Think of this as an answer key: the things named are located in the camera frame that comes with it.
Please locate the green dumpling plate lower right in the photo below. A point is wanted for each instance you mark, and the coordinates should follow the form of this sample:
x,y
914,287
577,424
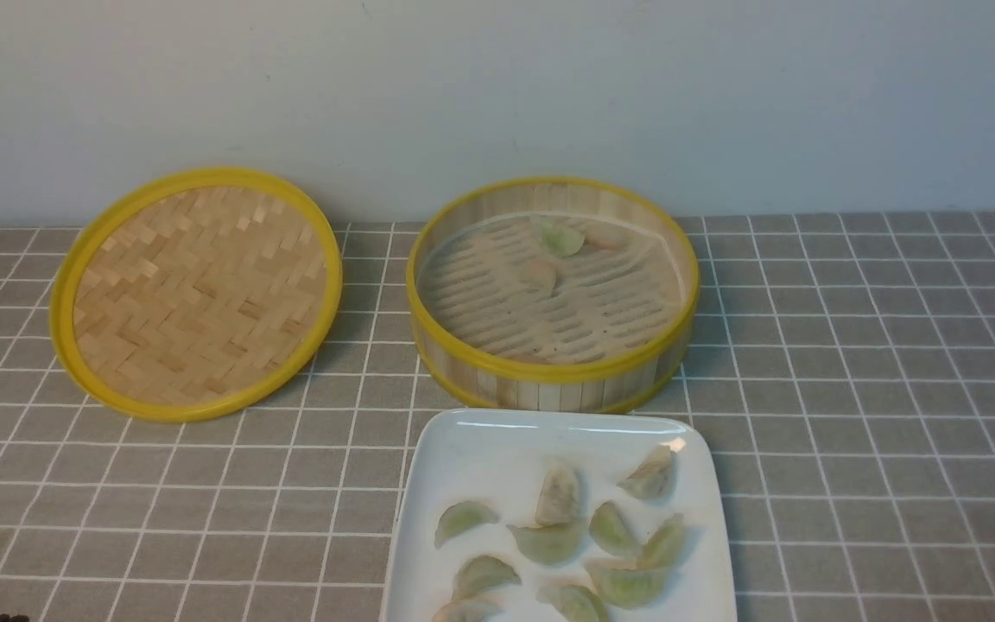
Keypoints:
x,y
629,588

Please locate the grey checked tablecloth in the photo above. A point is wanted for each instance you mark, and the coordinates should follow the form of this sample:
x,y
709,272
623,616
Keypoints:
x,y
842,372

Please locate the green dumpling plate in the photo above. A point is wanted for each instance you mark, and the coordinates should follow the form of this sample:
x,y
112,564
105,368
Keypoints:
x,y
549,546
611,533
665,546
459,518
629,588
574,602
483,573

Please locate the green dumpling plate lower left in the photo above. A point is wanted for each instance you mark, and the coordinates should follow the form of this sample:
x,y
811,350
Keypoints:
x,y
483,573

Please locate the yellow-rimmed bamboo steamer lid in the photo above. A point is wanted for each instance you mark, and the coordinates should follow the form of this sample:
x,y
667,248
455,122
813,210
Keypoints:
x,y
196,295

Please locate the pale dumpling plate top right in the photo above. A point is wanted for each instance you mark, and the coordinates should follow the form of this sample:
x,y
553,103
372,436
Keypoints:
x,y
653,478

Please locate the green dumpling in steamer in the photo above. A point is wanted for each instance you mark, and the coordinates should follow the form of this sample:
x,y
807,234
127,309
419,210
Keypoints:
x,y
558,239

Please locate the white square plate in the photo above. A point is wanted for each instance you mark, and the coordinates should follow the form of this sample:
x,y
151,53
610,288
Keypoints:
x,y
499,458

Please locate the pale upright dumpling plate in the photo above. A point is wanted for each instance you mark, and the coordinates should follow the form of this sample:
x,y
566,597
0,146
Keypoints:
x,y
559,500

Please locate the yellow-rimmed bamboo steamer basket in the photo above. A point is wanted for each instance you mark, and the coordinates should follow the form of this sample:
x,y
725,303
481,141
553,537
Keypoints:
x,y
610,337

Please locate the pale dumpling in steamer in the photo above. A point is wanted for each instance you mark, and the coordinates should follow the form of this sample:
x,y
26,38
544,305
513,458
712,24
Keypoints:
x,y
539,276

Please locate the pinkish dumpling in steamer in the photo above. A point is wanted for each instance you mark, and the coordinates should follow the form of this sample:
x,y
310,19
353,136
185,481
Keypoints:
x,y
605,236

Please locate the green dumpling plate centre right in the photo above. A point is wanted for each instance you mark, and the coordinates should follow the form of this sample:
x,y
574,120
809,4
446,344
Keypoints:
x,y
611,533

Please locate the green dumpling plate bottom centre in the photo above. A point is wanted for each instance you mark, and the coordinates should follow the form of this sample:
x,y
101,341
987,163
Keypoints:
x,y
574,602

